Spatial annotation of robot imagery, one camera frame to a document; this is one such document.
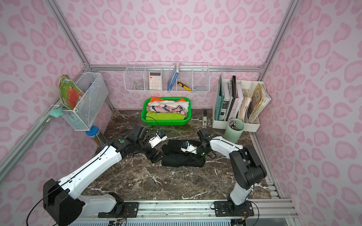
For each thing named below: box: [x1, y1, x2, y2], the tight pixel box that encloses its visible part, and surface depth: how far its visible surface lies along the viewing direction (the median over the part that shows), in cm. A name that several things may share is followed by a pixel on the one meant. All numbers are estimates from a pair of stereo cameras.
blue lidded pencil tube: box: [85, 125, 108, 148], surface depth 86 cm
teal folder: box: [214, 74, 225, 121], surface depth 94 cm
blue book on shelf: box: [167, 62, 180, 92], surface depth 90 cm
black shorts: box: [161, 139, 206, 168], surface depth 84 cm
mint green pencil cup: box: [223, 118, 245, 144], surface depth 90 cm
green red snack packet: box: [58, 74, 85, 111], surface depth 75 cm
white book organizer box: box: [212, 78, 267, 133], surface depth 100 cm
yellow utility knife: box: [177, 80, 192, 91], surface depth 100 cm
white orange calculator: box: [148, 71, 162, 91], surface depth 97 cm
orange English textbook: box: [248, 82, 268, 124], surface depth 99 cm
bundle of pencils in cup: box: [228, 119, 238, 131], surface depth 90 cm
